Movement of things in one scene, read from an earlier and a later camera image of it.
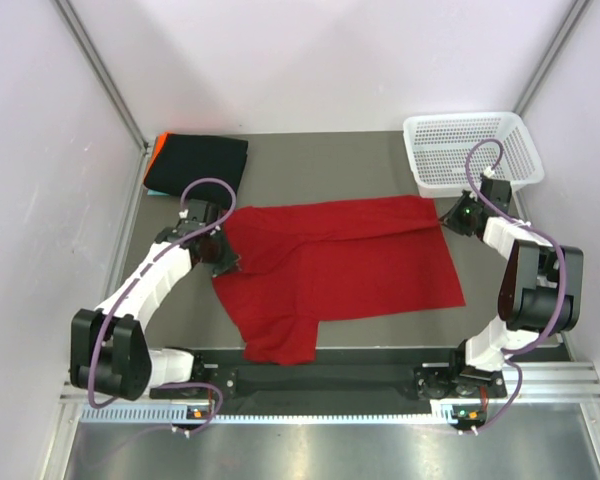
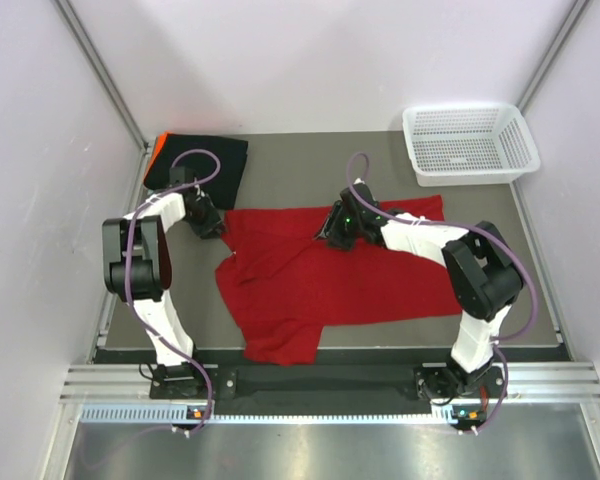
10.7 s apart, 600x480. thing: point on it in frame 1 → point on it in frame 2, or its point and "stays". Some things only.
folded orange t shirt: [159, 141] stays
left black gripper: [228, 263] → [208, 229]
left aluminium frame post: [94, 56] stays
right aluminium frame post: [579, 10] stays
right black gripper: [451, 219] → [331, 229]
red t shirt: [308, 260] stays
